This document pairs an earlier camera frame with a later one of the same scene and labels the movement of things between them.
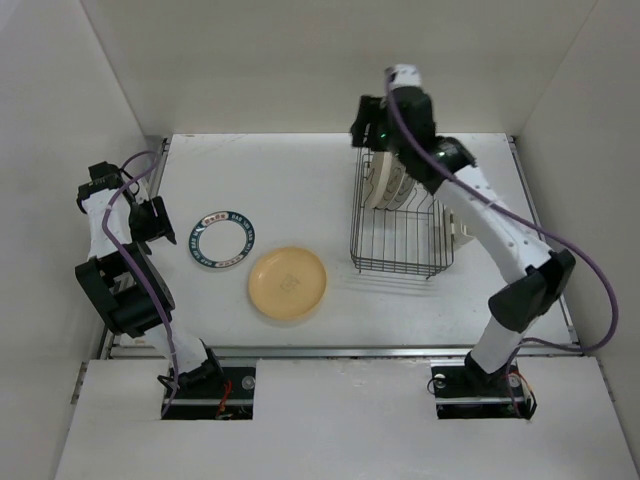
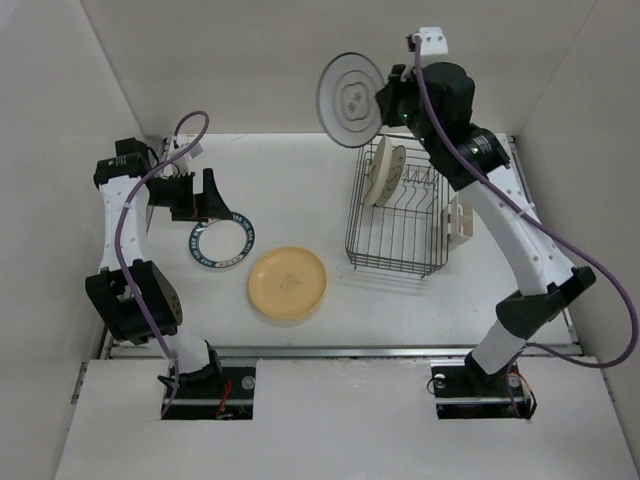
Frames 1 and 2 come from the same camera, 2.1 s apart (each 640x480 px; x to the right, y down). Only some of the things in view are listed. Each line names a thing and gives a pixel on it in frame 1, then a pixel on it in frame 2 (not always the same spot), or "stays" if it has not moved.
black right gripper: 367,113 → 389,94
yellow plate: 285,283 stays
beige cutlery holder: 456,234 stays
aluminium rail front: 326,353 stays
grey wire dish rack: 414,238 stays
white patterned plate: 395,175 → 346,97
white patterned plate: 404,191 → 398,161
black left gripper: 157,226 → 201,206
